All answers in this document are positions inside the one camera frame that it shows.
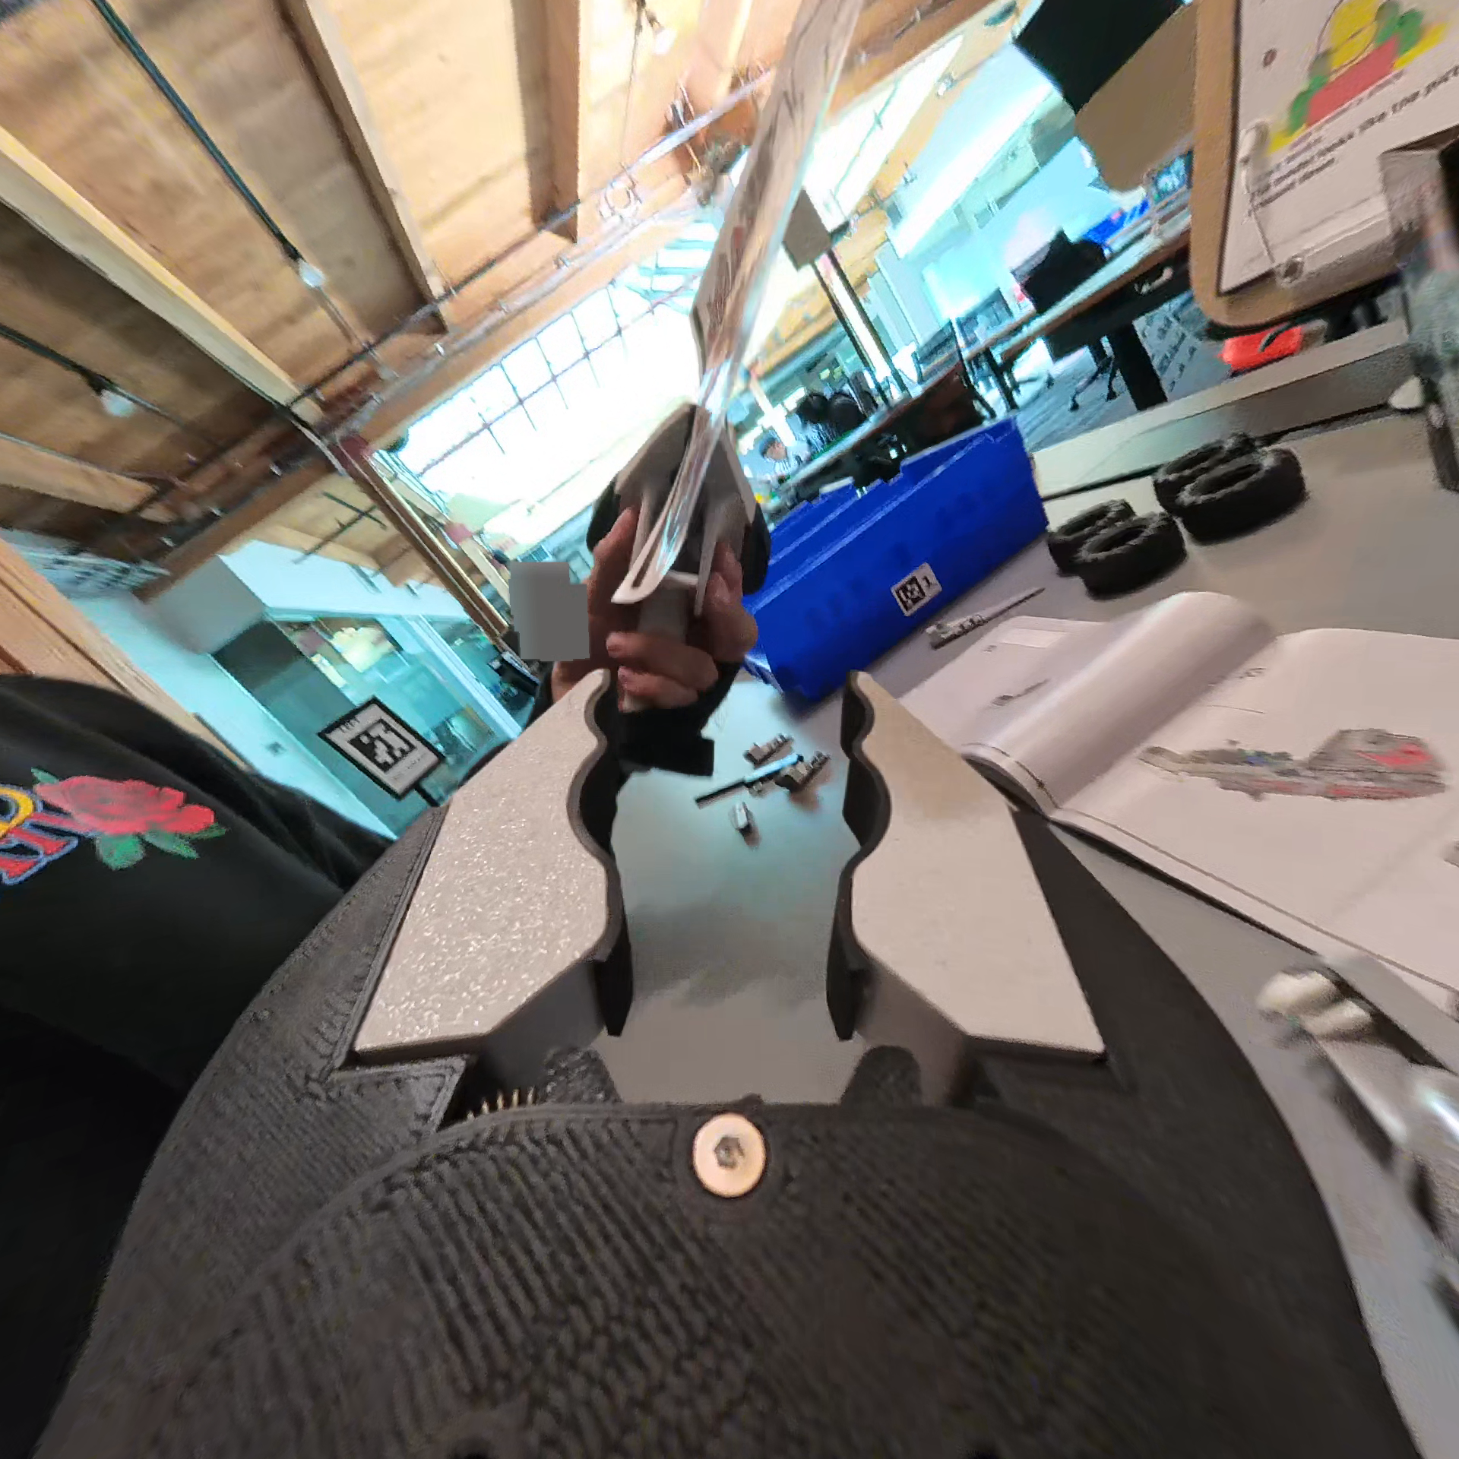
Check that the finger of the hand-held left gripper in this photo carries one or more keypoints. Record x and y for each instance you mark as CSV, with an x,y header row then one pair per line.
x,y
655,478
730,518

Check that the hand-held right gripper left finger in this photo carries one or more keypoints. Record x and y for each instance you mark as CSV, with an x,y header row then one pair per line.
x,y
490,912

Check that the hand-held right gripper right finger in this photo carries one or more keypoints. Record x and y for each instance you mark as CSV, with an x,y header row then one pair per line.
x,y
970,912

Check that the toy sticker sheet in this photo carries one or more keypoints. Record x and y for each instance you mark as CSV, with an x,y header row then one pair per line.
x,y
752,228

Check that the grey toy brick jaw assembly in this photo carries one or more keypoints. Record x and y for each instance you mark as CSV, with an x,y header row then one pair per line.
x,y
1367,1094

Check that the grey desk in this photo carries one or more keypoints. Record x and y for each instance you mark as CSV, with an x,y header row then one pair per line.
x,y
1345,570

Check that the printed task instruction sheet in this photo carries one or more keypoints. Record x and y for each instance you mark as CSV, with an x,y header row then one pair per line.
x,y
1310,170

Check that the person's left hand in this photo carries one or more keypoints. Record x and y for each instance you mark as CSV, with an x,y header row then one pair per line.
x,y
672,672

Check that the blue plastic bin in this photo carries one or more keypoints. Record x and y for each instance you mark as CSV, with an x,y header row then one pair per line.
x,y
890,547

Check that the small grey toy brick connector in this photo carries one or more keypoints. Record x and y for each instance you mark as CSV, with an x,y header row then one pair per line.
x,y
770,749
805,771
747,820

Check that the black white marker sign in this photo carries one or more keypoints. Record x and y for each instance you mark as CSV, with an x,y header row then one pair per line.
x,y
382,747

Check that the white instruction booklet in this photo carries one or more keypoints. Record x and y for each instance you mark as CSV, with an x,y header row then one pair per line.
x,y
1197,797

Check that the long grey toy brick beam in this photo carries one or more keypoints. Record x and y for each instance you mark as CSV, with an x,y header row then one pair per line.
x,y
980,619

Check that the person's black sweatshirt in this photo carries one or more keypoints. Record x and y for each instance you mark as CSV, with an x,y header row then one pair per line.
x,y
138,969

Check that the black toy rubber tyre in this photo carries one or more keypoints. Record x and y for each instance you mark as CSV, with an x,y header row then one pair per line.
x,y
1135,558
1197,467
1089,535
1242,495

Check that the black office chair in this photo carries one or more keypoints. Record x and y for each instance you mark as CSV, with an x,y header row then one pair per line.
x,y
1082,295

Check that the small orange object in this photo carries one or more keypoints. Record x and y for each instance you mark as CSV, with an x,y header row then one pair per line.
x,y
1263,348

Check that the brown cardboard board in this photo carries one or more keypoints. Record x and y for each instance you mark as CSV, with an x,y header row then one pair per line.
x,y
1206,170

